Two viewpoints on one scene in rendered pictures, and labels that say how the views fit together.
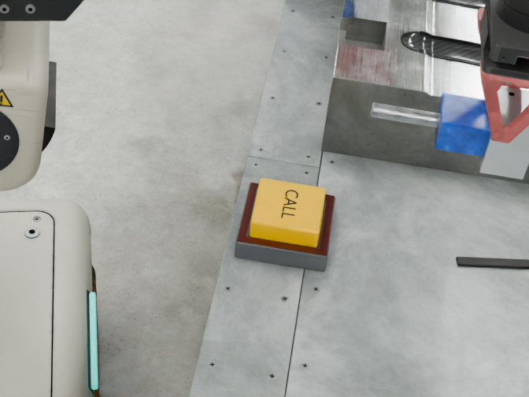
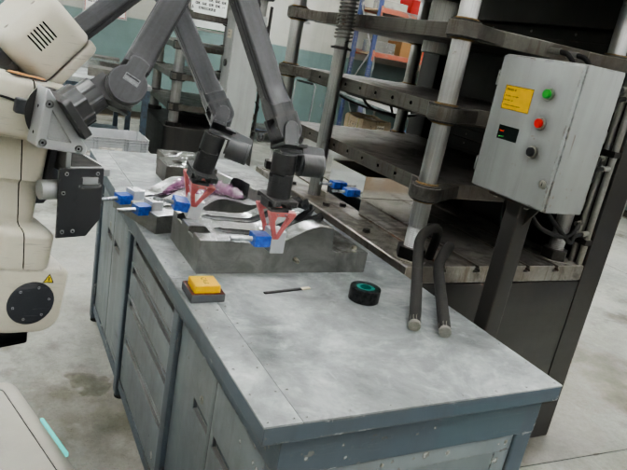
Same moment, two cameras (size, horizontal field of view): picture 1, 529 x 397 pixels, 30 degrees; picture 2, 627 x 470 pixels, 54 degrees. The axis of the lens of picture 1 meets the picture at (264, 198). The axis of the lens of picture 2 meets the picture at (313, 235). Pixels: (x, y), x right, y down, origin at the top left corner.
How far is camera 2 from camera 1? 77 cm
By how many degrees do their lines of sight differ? 38
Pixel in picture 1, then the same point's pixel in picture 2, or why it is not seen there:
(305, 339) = (231, 317)
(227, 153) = (56, 366)
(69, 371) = (52, 448)
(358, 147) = (210, 269)
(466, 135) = (264, 240)
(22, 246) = not seen: outside the picture
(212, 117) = (39, 352)
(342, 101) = (203, 250)
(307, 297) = (224, 308)
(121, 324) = not seen: hidden behind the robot
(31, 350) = (26, 445)
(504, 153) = (276, 243)
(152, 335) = not seen: hidden behind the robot
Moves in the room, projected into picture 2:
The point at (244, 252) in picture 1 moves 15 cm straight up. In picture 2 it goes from (194, 299) to (203, 236)
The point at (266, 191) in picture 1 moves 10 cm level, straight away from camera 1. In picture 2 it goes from (194, 279) to (180, 262)
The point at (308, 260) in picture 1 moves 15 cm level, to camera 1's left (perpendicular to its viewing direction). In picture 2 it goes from (218, 297) to (153, 301)
